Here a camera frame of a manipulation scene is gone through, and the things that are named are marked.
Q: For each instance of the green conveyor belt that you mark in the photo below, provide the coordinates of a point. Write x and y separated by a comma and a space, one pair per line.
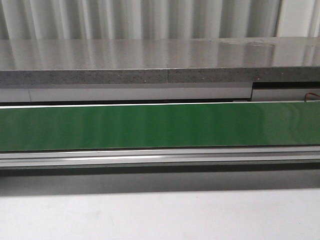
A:
86, 127

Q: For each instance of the grey stone countertop slab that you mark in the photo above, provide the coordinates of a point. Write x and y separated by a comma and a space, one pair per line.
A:
159, 61

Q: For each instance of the aluminium conveyor frame rail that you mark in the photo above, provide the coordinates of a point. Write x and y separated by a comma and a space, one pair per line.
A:
173, 155

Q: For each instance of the white corrugated curtain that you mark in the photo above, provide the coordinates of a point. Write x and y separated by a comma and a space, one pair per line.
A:
158, 19

